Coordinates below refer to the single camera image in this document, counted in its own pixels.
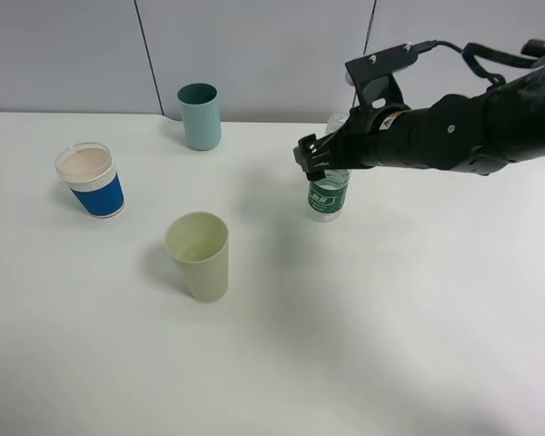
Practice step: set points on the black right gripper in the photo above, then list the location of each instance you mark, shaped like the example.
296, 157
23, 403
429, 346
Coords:
357, 144

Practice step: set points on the clear bottle green label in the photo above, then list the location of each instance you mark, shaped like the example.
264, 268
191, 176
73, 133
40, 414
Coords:
327, 197

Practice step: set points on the light green plastic cup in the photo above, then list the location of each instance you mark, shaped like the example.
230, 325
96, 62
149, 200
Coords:
199, 244

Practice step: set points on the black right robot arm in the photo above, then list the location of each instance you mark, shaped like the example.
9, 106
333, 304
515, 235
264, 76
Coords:
480, 134

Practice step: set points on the teal plastic cup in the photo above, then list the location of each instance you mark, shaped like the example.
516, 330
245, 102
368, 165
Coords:
200, 112

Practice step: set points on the blue paper cup clear lid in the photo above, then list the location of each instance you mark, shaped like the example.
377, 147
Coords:
89, 172

